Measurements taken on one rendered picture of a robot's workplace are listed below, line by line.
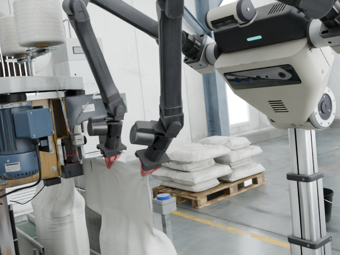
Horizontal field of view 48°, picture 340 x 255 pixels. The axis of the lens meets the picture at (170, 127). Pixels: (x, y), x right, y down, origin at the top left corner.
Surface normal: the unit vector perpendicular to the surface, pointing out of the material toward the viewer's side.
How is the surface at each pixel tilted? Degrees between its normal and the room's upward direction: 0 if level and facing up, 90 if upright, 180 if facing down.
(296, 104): 130
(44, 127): 90
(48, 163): 90
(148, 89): 90
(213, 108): 90
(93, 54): 104
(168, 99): 116
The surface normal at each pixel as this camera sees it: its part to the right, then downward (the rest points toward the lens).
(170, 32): 0.22, 0.63
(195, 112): 0.61, 0.01
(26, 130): -0.47, 0.14
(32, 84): 0.97, -0.08
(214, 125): -0.78, 0.15
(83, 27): 0.51, 0.43
